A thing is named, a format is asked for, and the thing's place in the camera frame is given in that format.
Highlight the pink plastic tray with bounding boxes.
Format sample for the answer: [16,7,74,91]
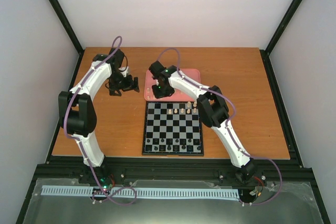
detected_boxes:
[143,68,203,102]

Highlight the black and white chessboard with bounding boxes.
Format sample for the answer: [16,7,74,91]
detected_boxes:
[142,101,204,156]

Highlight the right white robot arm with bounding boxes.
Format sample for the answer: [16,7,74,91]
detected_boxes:
[149,61,257,185]

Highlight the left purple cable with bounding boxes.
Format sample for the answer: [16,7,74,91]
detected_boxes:
[62,35,137,205]

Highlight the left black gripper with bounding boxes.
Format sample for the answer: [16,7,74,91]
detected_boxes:
[109,72,140,97]

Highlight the black chess piece row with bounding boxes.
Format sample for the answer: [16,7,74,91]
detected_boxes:
[143,138,203,154]

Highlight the black aluminium frame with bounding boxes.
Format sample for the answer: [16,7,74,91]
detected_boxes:
[16,0,330,223]

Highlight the light blue cable duct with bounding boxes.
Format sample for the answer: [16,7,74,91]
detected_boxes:
[40,185,239,201]

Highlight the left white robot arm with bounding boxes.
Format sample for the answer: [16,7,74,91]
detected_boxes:
[58,48,140,184]

